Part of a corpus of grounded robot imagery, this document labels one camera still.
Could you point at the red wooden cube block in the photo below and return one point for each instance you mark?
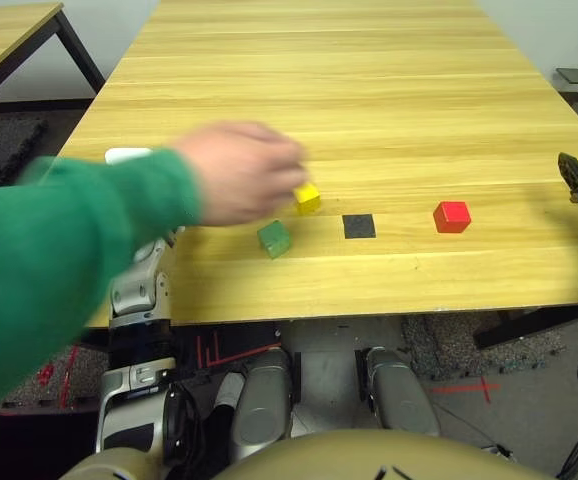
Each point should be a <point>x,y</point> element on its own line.
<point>451,217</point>

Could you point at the yellow wooden cube block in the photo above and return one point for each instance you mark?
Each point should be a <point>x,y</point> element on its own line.
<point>308,199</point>

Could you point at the green wooden cube block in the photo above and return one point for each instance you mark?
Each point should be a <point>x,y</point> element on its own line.
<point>274,240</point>

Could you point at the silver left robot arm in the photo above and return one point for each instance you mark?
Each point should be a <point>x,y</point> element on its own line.
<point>139,292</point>

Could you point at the green sleeved person's forearm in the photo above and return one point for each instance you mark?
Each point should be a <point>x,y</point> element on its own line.
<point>44,260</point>

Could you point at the person's bare hand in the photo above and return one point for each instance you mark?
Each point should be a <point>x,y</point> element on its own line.
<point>239,170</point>

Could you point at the black table base bar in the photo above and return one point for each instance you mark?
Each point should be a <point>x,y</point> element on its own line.
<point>529,325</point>

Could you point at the speckled grey floor mat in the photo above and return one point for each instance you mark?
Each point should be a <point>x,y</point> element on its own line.
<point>459,345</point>

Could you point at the black square table mark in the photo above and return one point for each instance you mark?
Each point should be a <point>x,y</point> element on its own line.
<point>359,226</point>

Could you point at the grey right robot thigh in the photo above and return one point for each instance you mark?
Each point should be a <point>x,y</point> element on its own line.
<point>401,395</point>

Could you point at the grey robot thigh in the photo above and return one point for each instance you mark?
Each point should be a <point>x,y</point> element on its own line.
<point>401,395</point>
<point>261,400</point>

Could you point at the grey left robot thigh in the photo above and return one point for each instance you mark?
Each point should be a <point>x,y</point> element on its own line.
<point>261,400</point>

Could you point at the beige robot torso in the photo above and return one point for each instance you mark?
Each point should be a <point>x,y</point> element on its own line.
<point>309,457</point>

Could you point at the wooden side table black legs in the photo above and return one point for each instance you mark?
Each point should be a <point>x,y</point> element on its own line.
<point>4,35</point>

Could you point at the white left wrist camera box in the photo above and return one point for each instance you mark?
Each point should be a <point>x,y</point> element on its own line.
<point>126,155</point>

